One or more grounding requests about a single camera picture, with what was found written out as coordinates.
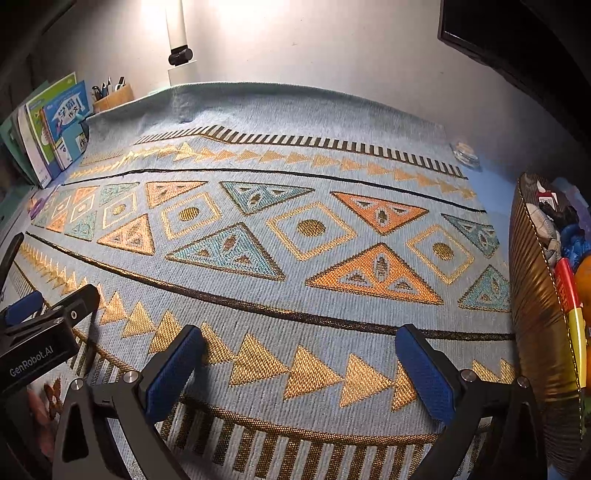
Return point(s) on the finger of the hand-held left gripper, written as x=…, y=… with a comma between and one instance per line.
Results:
x=74, y=304
x=23, y=307

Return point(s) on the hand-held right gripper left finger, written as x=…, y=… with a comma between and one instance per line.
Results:
x=171, y=374

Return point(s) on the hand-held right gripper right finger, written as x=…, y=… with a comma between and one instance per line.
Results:
x=425, y=374

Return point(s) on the woven basket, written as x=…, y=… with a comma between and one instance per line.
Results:
x=540, y=332

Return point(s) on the small red white box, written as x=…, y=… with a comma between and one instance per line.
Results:
x=549, y=198

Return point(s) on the purple clip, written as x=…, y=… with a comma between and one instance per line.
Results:
x=39, y=206

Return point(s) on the long red packet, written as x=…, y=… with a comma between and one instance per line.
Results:
x=567, y=295

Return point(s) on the green book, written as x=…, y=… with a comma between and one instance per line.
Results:
x=11, y=134

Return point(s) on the row of children's books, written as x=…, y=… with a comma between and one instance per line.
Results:
x=36, y=110

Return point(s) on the dark blue knitted toy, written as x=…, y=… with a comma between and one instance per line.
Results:
x=575, y=244

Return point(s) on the wooden pen holder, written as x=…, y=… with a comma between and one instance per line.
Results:
x=115, y=99

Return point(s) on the black pen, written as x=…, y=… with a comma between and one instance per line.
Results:
x=110, y=85

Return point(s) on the blue patterned woven mat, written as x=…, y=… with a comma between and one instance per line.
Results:
x=295, y=138

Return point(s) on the white desk lamp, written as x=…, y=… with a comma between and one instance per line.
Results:
x=175, y=27

